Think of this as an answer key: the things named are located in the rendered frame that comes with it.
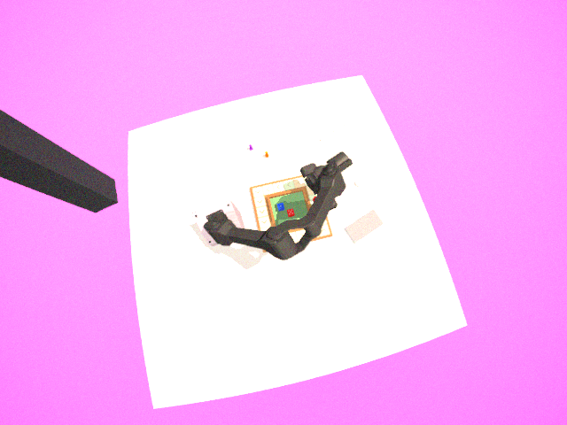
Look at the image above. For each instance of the beige flat rectangular slab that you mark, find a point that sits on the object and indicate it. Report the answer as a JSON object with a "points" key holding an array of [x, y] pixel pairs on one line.
{"points": [[363, 226]]}

